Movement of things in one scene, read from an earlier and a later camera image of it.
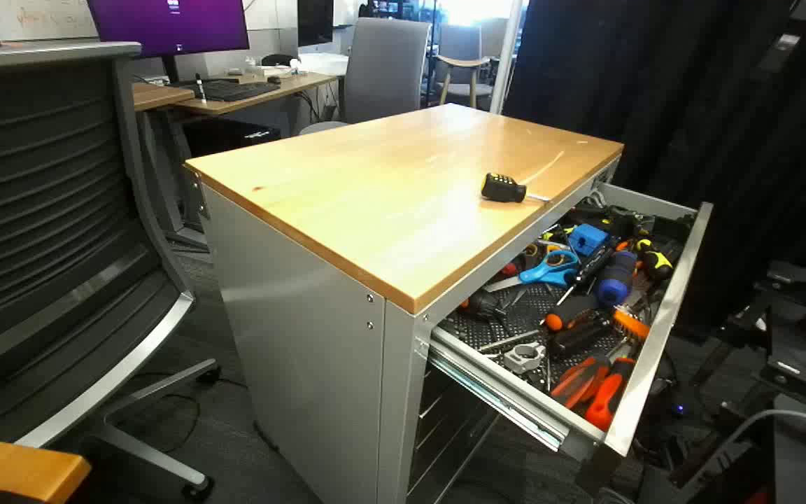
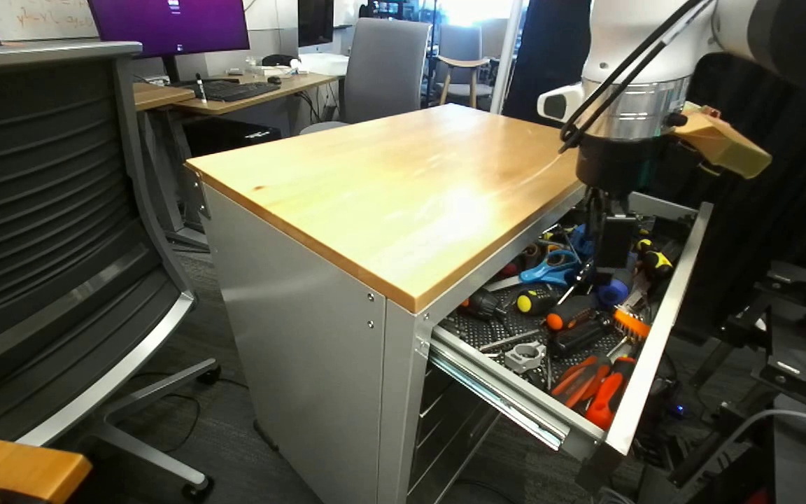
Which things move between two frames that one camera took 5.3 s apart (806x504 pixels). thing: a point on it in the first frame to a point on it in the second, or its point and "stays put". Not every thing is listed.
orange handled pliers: x=594 y=388 stays put
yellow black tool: x=662 y=257 stays put
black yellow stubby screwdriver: x=503 y=187 to x=535 y=301
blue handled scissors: x=554 y=270 stays put
